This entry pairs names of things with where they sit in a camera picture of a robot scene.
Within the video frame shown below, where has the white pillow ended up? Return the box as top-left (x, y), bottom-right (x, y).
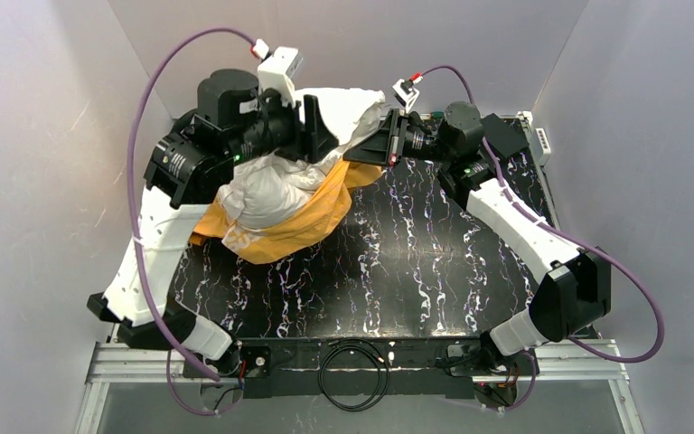
top-left (217, 88), bottom-right (386, 230)

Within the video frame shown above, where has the orange printed pillowcase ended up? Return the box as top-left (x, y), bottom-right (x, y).
top-left (189, 157), bottom-right (383, 264)

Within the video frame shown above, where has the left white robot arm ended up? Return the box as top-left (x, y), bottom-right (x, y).
top-left (89, 69), bottom-right (341, 360)

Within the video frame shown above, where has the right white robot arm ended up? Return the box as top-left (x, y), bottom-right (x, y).
top-left (343, 101), bottom-right (611, 362)

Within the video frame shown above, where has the black flat pad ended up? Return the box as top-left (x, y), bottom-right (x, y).
top-left (481, 114), bottom-right (529, 160)

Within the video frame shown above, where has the white power strip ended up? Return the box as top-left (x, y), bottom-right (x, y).
top-left (534, 127), bottom-right (552, 166)

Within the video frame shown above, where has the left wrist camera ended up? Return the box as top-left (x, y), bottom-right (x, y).
top-left (250, 39), bottom-right (303, 108)

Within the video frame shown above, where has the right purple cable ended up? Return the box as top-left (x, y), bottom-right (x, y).
top-left (418, 65), bottom-right (665, 414)

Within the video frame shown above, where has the purple cable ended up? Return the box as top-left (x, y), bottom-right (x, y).
top-left (418, 65), bottom-right (665, 414)
top-left (127, 26), bottom-right (265, 418)

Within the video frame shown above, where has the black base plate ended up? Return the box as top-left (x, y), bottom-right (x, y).
top-left (206, 337), bottom-right (539, 402)

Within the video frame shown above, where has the black cable loop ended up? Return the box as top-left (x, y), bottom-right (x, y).
top-left (317, 338), bottom-right (391, 413)

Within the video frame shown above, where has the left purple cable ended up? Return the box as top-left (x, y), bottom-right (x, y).
top-left (127, 26), bottom-right (265, 418)

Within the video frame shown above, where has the aluminium frame rail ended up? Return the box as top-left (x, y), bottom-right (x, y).
top-left (74, 342), bottom-right (644, 433)

